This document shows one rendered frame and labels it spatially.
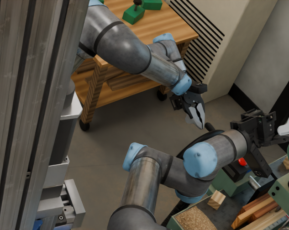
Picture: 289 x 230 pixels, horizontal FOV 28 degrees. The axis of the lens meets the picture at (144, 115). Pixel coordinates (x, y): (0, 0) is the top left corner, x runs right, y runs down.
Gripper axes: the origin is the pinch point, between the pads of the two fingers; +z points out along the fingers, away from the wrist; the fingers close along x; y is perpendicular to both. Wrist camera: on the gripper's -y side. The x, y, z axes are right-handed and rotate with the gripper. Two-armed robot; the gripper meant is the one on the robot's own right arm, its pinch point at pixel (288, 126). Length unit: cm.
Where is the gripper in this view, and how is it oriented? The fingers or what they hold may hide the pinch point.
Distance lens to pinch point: 157.7
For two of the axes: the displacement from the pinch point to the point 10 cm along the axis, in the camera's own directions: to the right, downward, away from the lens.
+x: -6.2, -1.1, 7.8
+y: -1.6, -9.5, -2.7
